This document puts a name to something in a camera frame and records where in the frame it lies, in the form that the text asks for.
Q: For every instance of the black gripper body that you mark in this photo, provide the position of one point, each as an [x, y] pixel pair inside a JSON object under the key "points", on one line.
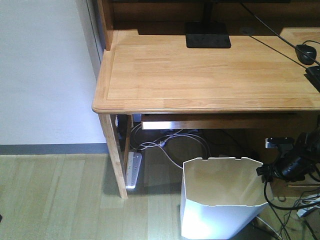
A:
{"points": [[291, 167]]}

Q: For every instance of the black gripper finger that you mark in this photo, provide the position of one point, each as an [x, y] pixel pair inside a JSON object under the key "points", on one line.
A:
{"points": [[265, 169], [267, 178]]}

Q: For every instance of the white plastic trash bin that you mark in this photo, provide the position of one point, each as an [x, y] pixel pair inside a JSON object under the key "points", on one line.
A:
{"points": [[220, 196]]}

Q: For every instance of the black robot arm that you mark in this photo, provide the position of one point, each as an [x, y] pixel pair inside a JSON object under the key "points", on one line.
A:
{"points": [[306, 145]]}

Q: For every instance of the white power strip right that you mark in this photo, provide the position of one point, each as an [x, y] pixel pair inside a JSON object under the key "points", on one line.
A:
{"points": [[307, 210]]}

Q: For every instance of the white power strip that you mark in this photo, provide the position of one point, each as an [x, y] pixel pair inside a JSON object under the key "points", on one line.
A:
{"points": [[134, 160], [307, 210]]}

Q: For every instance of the light wooden desk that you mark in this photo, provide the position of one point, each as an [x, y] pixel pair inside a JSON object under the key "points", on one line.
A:
{"points": [[148, 69]]}

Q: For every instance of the black keyboard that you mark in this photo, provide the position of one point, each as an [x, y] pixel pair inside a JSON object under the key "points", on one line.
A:
{"points": [[313, 75]]}

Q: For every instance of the black monitor stand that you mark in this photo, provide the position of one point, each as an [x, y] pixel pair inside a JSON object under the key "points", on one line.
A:
{"points": [[207, 34]]}

